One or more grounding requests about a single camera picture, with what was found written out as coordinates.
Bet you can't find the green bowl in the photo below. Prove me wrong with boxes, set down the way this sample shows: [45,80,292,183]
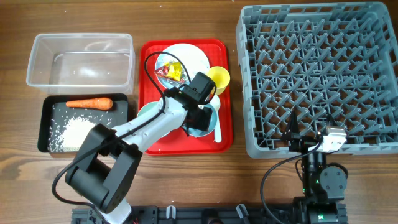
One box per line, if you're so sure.
[137,101,168,128]

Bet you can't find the orange carrot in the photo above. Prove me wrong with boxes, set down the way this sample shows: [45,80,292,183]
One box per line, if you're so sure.
[66,98,113,110]

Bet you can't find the white rice pile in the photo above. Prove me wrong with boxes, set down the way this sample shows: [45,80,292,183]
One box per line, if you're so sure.
[47,103,106,152]

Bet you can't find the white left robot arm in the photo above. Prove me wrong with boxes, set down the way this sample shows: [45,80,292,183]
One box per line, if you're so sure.
[59,93,213,223]

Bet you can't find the grey dishwasher rack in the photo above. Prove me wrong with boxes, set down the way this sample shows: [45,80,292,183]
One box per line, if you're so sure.
[236,2,397,159]

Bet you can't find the light blue bowl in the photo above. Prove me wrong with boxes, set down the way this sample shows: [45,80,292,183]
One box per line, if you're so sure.
[188,105,217,138]

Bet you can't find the white plastic spoon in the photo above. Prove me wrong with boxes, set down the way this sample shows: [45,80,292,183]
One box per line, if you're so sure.
[210,95,222,143]

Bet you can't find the yellow plastic cup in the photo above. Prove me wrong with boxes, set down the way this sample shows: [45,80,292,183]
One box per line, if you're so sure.
[206,66,230,95]

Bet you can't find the yellow snack wrapper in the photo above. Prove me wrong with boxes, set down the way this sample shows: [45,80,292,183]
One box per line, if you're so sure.
[165,62,182,82]

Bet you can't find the red serving tray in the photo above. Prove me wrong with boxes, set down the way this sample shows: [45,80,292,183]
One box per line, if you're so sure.
[138,39,233,156]

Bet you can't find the crumpled white tissue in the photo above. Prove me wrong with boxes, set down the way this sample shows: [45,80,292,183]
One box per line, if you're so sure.
[177,51,210,80]

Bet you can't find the light blue plate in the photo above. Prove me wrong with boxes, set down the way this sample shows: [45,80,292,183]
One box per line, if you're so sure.
[157,44,210,88]

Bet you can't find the red snack wrapper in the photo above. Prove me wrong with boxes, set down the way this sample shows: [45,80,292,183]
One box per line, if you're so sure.
[155,66,185,84]

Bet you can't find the clear plastic bin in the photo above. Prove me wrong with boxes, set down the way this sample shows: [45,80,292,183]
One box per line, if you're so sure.
[26,33,136,95]

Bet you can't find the black plastic tray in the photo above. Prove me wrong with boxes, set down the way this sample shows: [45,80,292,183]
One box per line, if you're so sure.
[37,93,129,153]

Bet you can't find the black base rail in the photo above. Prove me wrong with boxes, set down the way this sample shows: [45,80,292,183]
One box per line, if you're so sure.
[70,204,349,224]

